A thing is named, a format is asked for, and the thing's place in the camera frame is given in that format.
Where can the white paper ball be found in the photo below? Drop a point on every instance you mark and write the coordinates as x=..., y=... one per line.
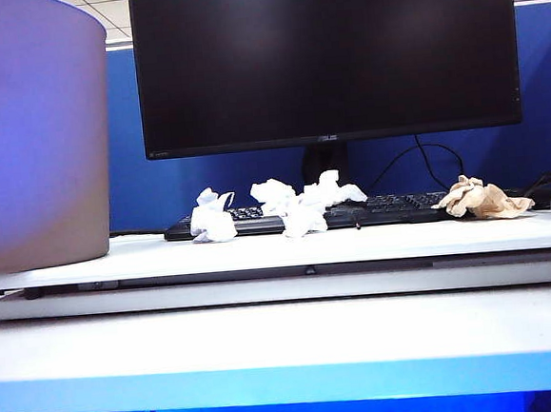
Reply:
x=272, y=194
x=303, y=220
x=212, y=220

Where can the elongated white paper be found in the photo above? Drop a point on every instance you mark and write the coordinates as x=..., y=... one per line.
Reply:
x=331, y=189

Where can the brown paper ball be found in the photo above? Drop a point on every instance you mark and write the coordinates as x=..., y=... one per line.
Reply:
x=475, y=200

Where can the pink plastic trash can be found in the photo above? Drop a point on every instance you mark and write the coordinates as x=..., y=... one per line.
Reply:
x=37, y=153

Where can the black Logitech keyboard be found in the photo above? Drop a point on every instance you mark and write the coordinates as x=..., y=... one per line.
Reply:
x=258, y=224

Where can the white desk riser platform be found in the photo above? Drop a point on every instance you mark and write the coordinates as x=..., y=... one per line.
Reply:
x=260, y=252

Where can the black monitor stand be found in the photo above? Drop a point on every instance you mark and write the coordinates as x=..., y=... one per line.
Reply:
x=324, y=161

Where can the black ASUS monitor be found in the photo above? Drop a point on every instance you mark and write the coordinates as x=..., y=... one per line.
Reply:
x=207, y=183
x=325, y=54

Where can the white keyboard tray board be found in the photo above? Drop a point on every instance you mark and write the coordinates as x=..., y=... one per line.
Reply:
x=263, y=290

